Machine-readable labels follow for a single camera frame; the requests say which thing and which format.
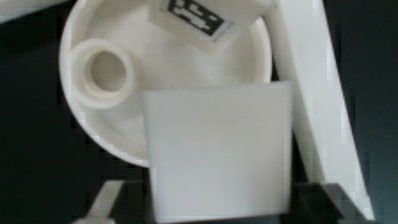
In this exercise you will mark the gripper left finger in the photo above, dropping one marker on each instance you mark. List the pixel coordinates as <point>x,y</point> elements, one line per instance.
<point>122,205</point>

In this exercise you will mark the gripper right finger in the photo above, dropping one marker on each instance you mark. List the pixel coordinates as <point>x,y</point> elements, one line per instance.
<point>323,205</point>

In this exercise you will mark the white stool leg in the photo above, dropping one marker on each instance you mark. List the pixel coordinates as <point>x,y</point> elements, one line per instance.
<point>207,22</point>
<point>220,140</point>

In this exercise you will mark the white round stool seat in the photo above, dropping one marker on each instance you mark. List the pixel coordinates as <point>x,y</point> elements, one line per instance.
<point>126,58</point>

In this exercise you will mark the white U-shaped obstacle fence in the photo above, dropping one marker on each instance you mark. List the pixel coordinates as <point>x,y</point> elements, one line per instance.
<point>325,152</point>

